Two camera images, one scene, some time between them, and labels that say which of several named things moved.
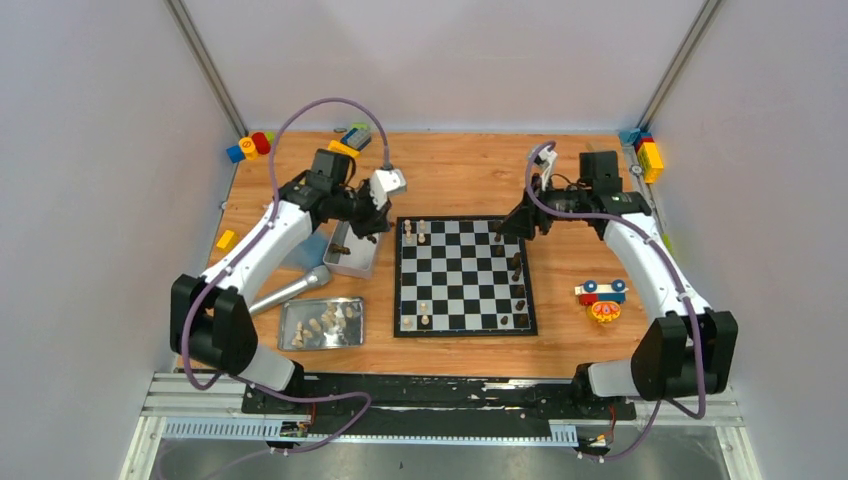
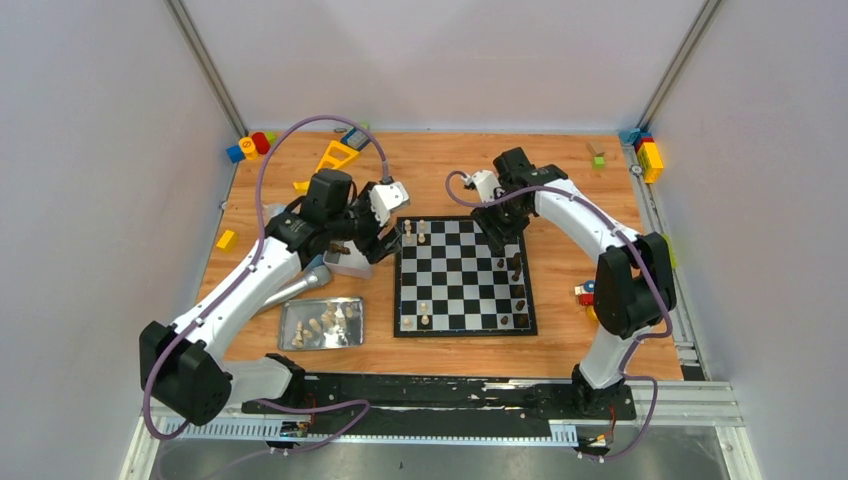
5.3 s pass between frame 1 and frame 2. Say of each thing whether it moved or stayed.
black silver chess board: stayed
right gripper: moved
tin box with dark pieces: stayed
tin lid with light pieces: stayed
